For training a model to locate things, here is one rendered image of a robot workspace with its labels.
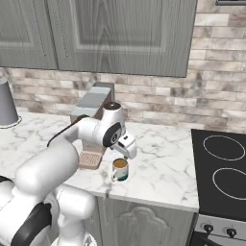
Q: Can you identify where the grey range hood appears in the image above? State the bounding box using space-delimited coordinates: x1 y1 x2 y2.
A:
215 0 246 7

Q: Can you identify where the black hob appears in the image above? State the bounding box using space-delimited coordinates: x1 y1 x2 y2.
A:
190 128 246 222

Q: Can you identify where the grey cylindrical container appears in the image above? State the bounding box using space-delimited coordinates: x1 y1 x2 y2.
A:
0 76 23 130

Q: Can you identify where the grey base cupboard door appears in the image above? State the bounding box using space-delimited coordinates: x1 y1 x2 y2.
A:
96 196 198 246

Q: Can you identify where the grey wall cupboard door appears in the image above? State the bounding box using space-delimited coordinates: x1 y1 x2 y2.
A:
46 0 198 79
0 0 60 71

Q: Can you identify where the white and green coffee mug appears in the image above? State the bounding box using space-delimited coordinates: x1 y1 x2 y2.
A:
111 158 130 183

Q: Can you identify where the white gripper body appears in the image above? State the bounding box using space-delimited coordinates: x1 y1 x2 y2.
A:
111 138 138 160

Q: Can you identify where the grey and brown coffee machine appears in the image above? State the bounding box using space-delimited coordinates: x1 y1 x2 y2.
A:
69 82 115 171

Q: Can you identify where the silver oven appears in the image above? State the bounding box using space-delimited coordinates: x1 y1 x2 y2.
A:
187 213 246 246

